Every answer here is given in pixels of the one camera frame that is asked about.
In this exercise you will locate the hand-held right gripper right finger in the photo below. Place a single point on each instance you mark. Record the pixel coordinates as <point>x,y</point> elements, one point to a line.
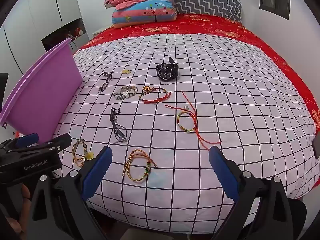
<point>222,175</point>

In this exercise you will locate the black wrist watch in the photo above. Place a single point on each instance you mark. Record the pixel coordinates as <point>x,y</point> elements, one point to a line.
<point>166,72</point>

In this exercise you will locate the small yellow charm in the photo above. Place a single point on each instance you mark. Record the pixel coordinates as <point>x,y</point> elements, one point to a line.
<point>125,72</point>

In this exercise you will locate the white wardrobe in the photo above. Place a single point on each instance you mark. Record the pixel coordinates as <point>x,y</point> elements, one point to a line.
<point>37,10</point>

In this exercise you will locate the small red box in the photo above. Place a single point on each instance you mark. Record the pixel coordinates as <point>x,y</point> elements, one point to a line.
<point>80,31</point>

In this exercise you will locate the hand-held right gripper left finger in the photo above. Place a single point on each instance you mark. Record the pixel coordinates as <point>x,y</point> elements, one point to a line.
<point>97,175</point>

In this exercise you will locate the striped colourful pillow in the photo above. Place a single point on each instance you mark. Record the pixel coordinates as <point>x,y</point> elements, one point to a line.
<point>145,12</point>

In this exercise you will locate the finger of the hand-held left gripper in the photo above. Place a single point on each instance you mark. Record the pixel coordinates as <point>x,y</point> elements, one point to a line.
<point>28,138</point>
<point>57,142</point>

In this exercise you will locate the person's left hand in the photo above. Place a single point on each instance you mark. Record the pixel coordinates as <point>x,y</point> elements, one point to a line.
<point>25,192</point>

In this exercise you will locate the purple plastic container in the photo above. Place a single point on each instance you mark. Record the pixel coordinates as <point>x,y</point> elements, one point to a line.
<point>45,92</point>

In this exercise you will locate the red patterned bedsheet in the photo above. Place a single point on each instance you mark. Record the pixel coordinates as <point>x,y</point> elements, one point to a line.
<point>212,27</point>

